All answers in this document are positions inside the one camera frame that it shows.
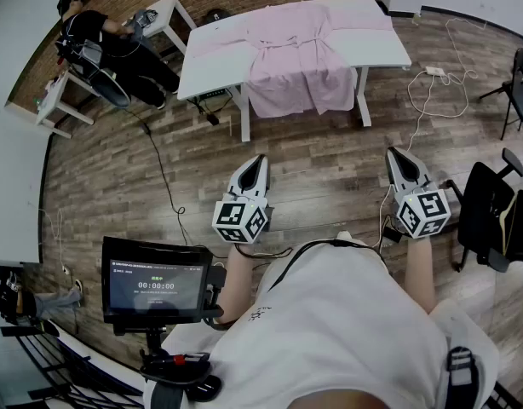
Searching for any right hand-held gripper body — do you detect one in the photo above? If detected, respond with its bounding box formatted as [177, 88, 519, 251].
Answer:
[391, 184, 452, 239]

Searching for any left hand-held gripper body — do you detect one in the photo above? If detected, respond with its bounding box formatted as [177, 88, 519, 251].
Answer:
[213, 190, 274, 245]

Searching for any pink robe garment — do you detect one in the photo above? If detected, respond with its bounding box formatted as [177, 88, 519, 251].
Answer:
[187, 1, 394, 117]

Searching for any person's right forearm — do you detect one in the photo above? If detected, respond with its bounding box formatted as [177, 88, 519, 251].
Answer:
[404, 236, 437, 314]

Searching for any person's left forearm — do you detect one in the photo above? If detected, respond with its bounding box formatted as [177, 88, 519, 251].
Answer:
[218, 245, 271, 323]

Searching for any black office chair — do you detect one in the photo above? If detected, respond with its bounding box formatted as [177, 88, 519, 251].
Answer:
[446, 147, 523, 274]

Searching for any black under-table control box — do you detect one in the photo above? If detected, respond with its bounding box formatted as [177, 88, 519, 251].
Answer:
[193, 86, 231, 100]

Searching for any black bag yellow trim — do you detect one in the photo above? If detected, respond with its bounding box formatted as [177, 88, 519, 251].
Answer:
[497, 189, 523, 268]

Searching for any black monitor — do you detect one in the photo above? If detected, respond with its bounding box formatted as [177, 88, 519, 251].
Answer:
[101, 235, 227, 325]

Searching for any large white table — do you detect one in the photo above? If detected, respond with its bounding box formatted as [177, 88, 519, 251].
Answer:
[175, 0, 412, 143]

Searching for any black folding chair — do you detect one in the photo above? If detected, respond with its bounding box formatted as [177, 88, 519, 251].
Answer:
[478, 47, 523, 140]

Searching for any person's white t-shirt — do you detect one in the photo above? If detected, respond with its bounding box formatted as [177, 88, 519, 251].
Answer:
[141, 239, 501, 409]

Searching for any dark blue oval pad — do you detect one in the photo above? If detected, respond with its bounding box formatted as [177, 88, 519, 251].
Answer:
[89, 68, 131, 109]

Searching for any small white side table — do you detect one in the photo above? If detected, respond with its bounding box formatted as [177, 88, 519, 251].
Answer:
[34, 69, 96, 140]
[124, 0, 198, 57]

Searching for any grey garment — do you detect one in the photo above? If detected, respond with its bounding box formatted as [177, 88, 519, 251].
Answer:
[131, 9, 159, 44]

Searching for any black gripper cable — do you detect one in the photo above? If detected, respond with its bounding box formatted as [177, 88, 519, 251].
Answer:
[378, 185, 403, 251]
[233, 243, 295, 259]

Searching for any black chest cable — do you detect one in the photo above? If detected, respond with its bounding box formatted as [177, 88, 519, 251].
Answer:
[278, 239, 386, 289]

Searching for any black floor cable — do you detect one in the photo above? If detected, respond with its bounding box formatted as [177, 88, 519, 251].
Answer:
[127, 107, 190, 246]

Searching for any white extension cable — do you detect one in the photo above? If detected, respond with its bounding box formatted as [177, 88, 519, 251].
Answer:
[405, 17, 488, 153]

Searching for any black monitor mount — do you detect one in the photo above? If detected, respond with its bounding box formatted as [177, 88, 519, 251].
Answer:
[140, 324, 222, 402]

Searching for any grey harness strap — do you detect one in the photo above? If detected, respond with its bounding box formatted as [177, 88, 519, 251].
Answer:
[150, 381, 186, 409]
[446, 347, 484, 409]

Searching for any thin white cable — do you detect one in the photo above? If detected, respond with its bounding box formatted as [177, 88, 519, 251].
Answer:
[39, 209, 71, 276]

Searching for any black metal frame chair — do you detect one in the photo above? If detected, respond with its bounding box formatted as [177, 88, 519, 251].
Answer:
[1, 321, 143, 409]

